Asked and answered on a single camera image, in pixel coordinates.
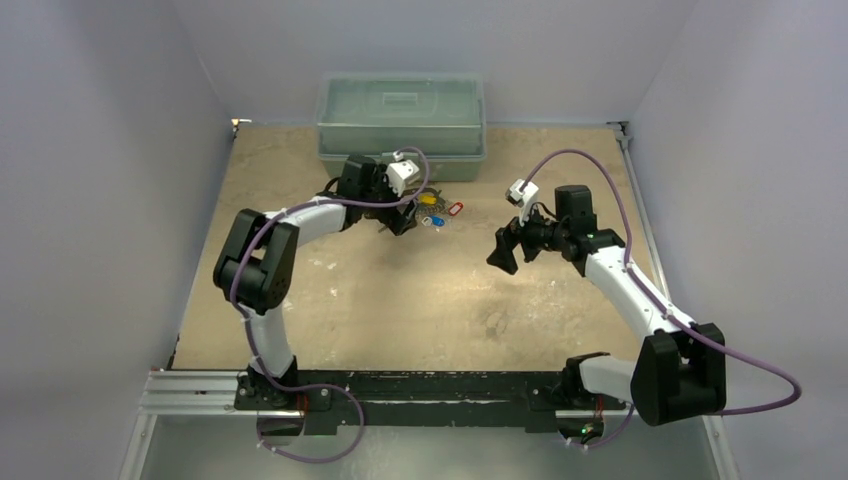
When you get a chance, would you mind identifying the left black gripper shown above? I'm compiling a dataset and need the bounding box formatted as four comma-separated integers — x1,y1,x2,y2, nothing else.
360,166,418,235

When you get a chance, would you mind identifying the yellow key tag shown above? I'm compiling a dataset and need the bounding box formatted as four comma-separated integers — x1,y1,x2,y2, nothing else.
418,194,439,205

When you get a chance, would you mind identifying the metal keyring with keys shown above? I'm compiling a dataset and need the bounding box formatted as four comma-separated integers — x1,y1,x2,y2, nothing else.
416,188,465,229

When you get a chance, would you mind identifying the red key tag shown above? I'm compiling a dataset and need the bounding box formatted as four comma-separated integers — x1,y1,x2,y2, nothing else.
447,202,464,216

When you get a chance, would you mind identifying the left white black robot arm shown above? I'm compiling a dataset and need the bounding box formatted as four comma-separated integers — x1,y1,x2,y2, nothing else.
213,151,431,410

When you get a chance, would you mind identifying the green plastic storage box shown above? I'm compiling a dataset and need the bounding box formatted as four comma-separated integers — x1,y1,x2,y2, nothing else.
315,72,486,182

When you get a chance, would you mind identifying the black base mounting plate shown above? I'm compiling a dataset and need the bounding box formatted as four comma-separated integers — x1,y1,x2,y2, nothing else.
234,369,627,437

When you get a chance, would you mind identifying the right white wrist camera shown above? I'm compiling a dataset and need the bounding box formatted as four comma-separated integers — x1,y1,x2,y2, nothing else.
506,179,539,226

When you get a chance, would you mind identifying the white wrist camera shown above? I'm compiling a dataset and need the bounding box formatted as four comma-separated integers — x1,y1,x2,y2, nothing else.
506,179,539,226
385,152,421,197

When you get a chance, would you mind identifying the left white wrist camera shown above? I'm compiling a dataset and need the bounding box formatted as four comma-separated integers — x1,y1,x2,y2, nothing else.
385,152,421,197

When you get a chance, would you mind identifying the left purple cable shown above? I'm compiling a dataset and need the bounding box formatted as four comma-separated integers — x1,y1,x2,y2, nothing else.
228,146,431,466

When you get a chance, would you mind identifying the purple cable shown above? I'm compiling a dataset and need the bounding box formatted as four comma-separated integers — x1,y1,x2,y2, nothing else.
228,146,431,466
523,148,803,452

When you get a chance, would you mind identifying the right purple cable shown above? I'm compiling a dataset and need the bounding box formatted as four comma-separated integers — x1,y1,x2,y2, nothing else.
523,148,803,452

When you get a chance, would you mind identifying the right aluminium table edge rail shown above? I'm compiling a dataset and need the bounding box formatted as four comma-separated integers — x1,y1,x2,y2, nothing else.
607,121,740,479

